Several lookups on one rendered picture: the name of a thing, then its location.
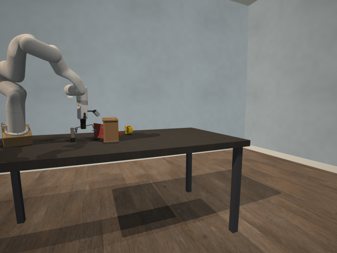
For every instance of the tan wooden cabinet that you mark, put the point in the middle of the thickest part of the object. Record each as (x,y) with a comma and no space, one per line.
(108,130)

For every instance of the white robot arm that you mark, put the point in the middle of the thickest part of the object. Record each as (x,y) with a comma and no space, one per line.
(13,70)

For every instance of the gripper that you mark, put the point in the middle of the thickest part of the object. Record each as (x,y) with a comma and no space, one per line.
(82,115)

